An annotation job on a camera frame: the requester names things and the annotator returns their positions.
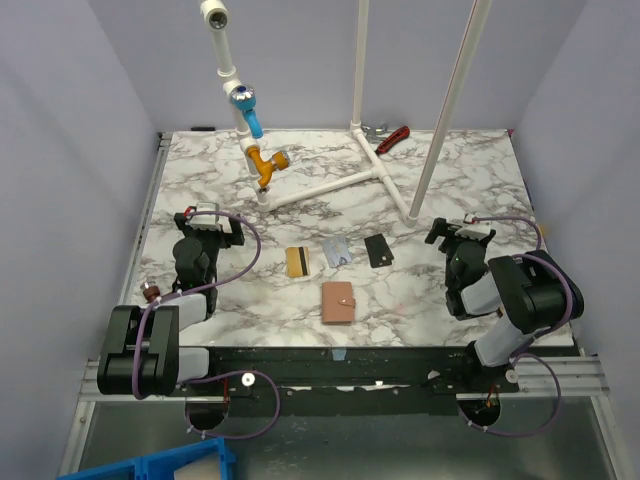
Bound gold credit card stack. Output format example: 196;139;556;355
285;246;310;278

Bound pink leather card holder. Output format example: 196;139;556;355
321;281;356;325

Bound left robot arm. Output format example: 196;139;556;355
97;208;245;398

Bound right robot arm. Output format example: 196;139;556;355
425;217;585;392

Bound black VIP card stack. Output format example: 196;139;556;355
364;233;394;268

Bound silver VIP card stack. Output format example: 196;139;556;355
321;236;352;268

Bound orange valve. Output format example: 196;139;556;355
246;146;290;190

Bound metal clamp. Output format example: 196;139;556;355
361;124;389;138

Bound blue valve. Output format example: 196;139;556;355
229;84;263;139

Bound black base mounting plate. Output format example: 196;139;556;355
177;347;518;416

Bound blue plastic bin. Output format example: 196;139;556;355
59;439;237;480

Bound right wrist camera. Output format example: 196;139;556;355
455;214;492;241

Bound white PVC pipe frame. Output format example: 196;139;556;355
199;1;492;227

